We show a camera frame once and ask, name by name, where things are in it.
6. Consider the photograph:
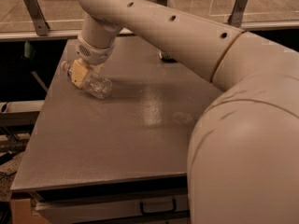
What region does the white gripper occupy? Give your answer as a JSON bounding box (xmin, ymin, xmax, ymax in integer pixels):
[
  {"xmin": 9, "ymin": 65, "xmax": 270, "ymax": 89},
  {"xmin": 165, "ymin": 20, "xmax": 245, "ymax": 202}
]
[{"xmin": 71, "ymin": 35, "xmax": 114, "ymax": 88}]

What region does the clear plastic water bottle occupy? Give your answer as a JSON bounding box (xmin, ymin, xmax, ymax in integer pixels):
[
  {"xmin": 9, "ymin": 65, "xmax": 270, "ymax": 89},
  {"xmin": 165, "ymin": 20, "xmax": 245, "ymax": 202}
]
[{"xmin": 61, "ymin": 60, "xmax": 112, "ymax": 99}]

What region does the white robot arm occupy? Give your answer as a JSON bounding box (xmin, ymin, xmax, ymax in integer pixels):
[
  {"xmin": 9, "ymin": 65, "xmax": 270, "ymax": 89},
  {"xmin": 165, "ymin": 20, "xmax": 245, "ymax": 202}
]
[{"xmin": 78, "ymin": 0, "xmax": 299, "ymax": 224}]

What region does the grey drawer cabinet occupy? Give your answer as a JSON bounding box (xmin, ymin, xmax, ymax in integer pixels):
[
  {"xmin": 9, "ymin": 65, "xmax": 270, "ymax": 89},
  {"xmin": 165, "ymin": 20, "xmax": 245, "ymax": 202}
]
[{"xmin": 10, "ymin": 176, "xmax": 190, "ymax": 224}]

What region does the metal horizontal rail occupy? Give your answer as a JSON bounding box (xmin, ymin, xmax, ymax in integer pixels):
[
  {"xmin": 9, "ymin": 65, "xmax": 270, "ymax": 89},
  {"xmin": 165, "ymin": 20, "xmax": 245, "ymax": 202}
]
[{"xmin": 0, "ymin": 20, "xmax": 299, "ymax": 43}]

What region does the left metal rail bracket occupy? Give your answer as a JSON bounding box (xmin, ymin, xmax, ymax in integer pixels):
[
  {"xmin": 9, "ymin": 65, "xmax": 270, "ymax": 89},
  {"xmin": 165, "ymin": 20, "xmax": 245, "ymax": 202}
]
[{"xmin": 23, "ymin": 0, "xmax": 50, "ymax": 36}]

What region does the metal rail bracket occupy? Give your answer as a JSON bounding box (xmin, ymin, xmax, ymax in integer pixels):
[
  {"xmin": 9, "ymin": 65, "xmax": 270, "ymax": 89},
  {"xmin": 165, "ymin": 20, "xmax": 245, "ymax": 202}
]
[
  {"xmin": 228, "ymin": 0, "xmax": 249, "ymax": 27},
  {"xmin": 23, "ymin": 0, "xmax": 50, "ymax": 36}
]

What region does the right metal rail bracket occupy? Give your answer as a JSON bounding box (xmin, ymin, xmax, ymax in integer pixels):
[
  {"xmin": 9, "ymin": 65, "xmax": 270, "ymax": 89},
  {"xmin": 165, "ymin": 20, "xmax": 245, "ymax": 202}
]
[{"xmin": 228, "ymin": 0, "xmax": 249, "ymax": 27}]

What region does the black drawer handle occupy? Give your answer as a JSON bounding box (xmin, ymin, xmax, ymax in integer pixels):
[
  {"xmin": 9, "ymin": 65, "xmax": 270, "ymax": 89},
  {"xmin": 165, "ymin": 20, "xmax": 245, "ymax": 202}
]
[{"xmin": 139, "ymin": 197, "xmax": 177, "ymax": 216}]

